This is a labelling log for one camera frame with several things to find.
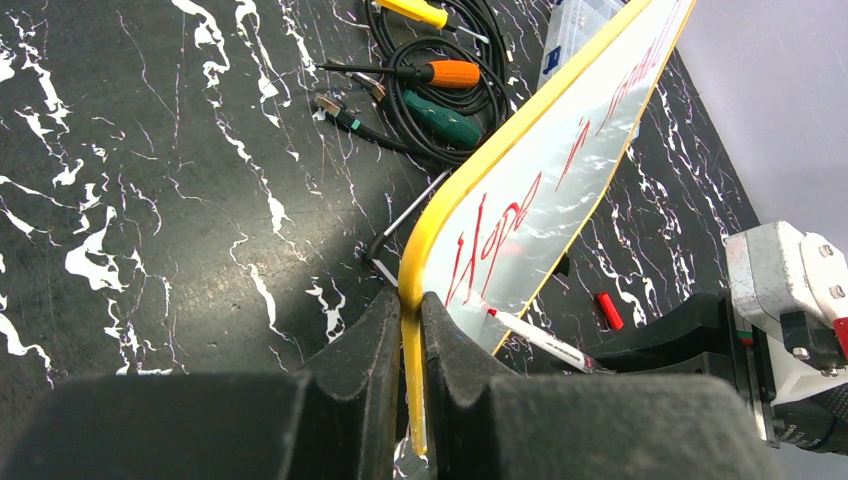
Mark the yellow framed whiteboard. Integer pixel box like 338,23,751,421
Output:
398,1,693,456

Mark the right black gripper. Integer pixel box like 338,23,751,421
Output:
587,293,847,456

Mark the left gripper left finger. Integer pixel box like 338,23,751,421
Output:
1,287,401,479

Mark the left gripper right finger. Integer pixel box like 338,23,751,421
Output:
421,292,782,479

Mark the green handled screwdriver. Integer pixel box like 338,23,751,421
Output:
402,90,482,149

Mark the yellow handled screwdriver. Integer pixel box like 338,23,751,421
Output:
377,0,490,44

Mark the orange handled screwdriver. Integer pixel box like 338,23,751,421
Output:
318,60,482,89

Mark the clear plastic screw box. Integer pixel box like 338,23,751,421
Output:
536,0,625,90

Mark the red marker cap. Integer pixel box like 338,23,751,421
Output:
595,292,624,331

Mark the red whiteboard marker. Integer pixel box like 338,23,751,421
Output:
487,309,601,374

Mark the black coiled cable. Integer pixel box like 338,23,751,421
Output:
312,0,515,168

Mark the black hex key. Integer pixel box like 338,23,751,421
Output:
365,168,455,287

